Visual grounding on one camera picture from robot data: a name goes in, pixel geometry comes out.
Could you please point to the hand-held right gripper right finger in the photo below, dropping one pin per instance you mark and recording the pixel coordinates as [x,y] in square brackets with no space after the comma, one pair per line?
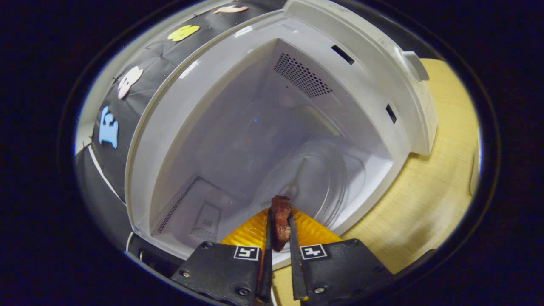
[340,272]

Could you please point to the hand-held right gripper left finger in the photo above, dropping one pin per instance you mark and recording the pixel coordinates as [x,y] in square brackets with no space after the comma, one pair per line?
[221,272]

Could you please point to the brown meat piece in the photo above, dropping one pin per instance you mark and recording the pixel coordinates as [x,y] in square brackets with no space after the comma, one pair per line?
[281,221]

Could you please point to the white microwave oven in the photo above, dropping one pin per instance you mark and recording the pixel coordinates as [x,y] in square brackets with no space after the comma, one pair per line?
[238,127]

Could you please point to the glass turntable plate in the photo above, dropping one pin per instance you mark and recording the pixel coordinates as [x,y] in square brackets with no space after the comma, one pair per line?
[323,178]

